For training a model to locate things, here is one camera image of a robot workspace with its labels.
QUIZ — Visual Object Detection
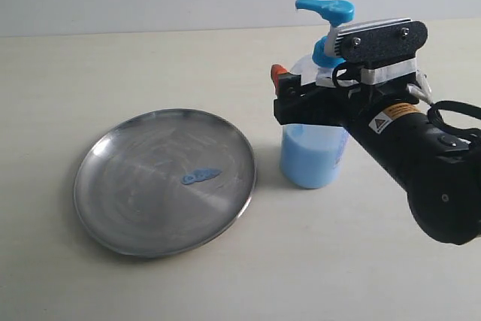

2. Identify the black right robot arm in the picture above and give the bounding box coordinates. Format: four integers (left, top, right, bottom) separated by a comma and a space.
271, 65, 480, 245

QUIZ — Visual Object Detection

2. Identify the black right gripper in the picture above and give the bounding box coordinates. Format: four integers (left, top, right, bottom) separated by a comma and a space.
270, 64, 428, 137

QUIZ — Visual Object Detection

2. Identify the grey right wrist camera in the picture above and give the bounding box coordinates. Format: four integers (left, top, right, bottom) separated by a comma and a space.
324, 17, 428, 86

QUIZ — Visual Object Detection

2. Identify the blue soap pump bottle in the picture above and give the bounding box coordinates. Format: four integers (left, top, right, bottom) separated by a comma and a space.
280, 0, 355, 189

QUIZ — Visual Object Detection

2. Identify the round stainless steel plate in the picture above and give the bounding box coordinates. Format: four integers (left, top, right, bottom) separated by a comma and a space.
73, 108, 257, 259

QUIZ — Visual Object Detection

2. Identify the black right camera cable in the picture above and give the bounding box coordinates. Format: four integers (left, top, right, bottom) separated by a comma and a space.
331, 62, 481, 149

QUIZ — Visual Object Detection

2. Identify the blue soap blob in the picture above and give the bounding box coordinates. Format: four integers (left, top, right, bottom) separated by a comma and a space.
180, 168, 222, 185

